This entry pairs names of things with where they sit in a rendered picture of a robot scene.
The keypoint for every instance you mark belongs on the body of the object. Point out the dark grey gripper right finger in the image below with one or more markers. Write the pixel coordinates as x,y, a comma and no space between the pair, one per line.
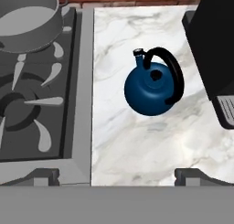
190,176

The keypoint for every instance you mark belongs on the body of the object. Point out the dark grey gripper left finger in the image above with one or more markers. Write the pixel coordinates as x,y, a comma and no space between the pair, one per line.
42,176

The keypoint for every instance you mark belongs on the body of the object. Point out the grey stove hob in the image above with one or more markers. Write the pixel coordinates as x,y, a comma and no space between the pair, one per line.
39,105

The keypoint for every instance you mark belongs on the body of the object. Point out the black coffee machine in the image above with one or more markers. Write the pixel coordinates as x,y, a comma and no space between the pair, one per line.
213,51

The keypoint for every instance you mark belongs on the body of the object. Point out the grey metal pot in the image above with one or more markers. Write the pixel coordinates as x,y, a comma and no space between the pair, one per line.
27,23

